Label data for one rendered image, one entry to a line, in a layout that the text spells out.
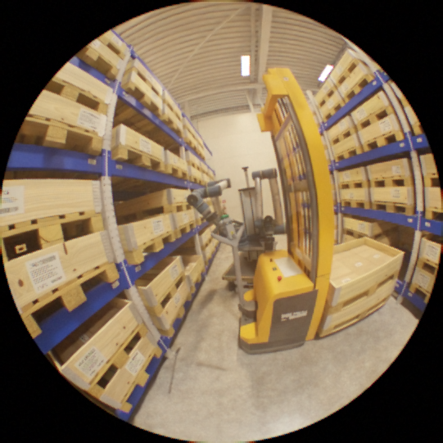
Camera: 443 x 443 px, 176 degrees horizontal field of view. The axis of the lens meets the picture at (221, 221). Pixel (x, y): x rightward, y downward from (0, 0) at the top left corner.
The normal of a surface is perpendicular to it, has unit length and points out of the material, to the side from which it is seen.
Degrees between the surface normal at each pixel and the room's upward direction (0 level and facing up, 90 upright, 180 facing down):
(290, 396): 0
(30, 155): 90
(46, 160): 90
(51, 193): 90
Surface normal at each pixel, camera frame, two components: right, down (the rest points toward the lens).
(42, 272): 0.98, -0.14
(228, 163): -0.13, 0.15
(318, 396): -0.16, -0.98
